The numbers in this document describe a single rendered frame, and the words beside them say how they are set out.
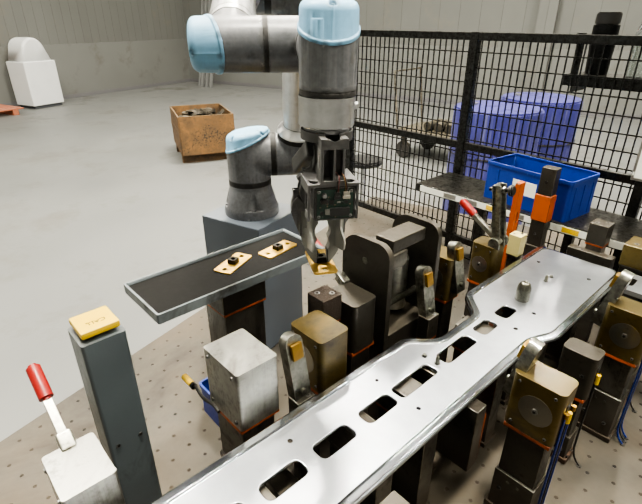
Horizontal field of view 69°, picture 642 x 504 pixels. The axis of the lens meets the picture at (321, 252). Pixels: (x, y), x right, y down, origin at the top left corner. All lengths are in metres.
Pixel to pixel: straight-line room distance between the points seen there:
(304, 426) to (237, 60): 0.56
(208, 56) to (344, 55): 0.20
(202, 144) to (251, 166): 4.75
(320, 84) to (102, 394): 0.60
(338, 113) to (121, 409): 0.61
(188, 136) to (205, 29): 5.27
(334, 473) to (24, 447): 0.83
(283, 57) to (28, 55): 10.46
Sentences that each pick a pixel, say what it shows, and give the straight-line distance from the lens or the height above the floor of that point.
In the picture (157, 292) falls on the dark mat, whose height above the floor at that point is 1.16.
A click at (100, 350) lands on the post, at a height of 1.12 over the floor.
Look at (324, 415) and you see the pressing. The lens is 0.83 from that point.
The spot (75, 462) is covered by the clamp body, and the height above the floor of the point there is 1.06.
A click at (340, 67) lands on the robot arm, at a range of 0.61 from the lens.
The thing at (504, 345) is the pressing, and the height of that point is 1.00.
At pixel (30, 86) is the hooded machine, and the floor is 0.43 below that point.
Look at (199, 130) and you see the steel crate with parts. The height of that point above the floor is 0.40.
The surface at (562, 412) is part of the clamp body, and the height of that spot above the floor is 1.01.
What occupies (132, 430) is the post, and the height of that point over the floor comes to 0.94.
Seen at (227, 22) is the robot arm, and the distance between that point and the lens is 0.72.
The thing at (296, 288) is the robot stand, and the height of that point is 0.84.
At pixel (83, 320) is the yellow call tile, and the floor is 1.16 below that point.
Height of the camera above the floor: 1.59
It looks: 26 degrees down
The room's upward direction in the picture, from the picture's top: straight up
